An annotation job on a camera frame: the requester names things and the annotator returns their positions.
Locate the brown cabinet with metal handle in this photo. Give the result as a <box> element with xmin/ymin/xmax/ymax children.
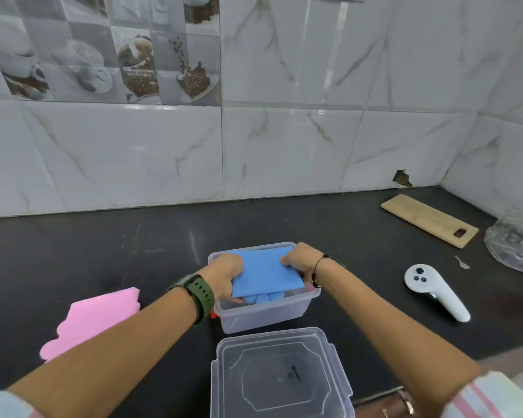
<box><xmin>352</xmin><ymin>386</ymin><xmax>421</xmax><ymax>418</ymax></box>

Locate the white handheld controller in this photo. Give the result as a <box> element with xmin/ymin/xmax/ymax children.
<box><xmin>404</xmin><ymin>264</ymin><xmax>471</xmax><ymax>323</ymax></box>

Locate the pink foam sheet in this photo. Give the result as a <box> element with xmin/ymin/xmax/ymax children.
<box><xmin>39</xmin><ymin>287</ymin><xmax>141</xmax><ymax>364</ymax></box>

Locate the green wrist watch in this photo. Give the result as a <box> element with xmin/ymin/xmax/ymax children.
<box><xmin>169</xmin><ymin>274</ymin><xmax>216</xmax><ymax>327</ymax></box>

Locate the wooden cutting board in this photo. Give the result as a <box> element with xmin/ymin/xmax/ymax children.
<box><xmin>380</xmin><ymin>194</ymin><xmax>479</xmax><ymax>249</ymax></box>

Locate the person's right hand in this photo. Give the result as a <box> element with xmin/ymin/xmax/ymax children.
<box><xmin>280</xmin><ymin>242</ymin><xmax>324</xmax><ymax>284</ymax></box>

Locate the person's left forearm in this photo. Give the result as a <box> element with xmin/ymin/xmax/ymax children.
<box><xmin>6</xmin><ymin>274</ymin><xmax>203</xmax><ymax>418</ymax></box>

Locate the black cord bracelet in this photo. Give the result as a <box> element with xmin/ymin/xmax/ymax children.
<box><xmin>311</xmin><ymin>254</ymin><xmax>347</xmax><ymax>289</ymax></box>

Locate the person's striped sleeve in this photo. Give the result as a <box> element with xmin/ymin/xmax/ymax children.
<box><xmin>0</xmin><ymin>389</ymin><xmax>45</xmax><ymax>418</ymax></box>
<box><xmin>440</xmin><ymin>370</ymin><xmax>523</xmax><ymax>418</ymax></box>

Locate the person's striped left sleeve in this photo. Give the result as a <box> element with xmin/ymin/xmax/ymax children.
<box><xmin>0</xmin><ymin>389</ymin><xmax>45</xmax><ymax>418</ymax></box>

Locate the person's left hand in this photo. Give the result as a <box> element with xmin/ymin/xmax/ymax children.
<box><xmin>199</xmin><ymin>253</ymin><xmax>246</xmax><ymax>306</ymax></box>

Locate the blue cloth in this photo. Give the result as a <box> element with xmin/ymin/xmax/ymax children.
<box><xmin>214</xmin><ymin>250</ymin><xmax>306</xmax><ymax>306</ymax></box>

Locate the person's striped right sleeve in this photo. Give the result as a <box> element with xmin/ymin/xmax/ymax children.
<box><xmin>440</xmin><ymin>370</ymin><xmax>523</xmax><ymax>418</ymax></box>

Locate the clear plastic bottle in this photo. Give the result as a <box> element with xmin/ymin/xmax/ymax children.
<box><xmin>484</xmin><ymin>207</ymin><xmax>523</xmax><ymax>277</ymax></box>

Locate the person's right forearm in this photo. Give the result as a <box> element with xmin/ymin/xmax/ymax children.
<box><xmin>312</xmin><ymin>256</ymin><xmax>485</xmax><ymax>418</ymax></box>

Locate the clear plastic container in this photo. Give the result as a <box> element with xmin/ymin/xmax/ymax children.
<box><xmin>207</xmin><ymin>242</ymin><xmax>322</xmax><ymax>336</ymax></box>

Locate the clear plastic container lid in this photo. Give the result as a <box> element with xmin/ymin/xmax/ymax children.
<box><xmin>210</xmin><ymin>327</ymin><xmax>355</xmax><ymax>418</ymax></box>

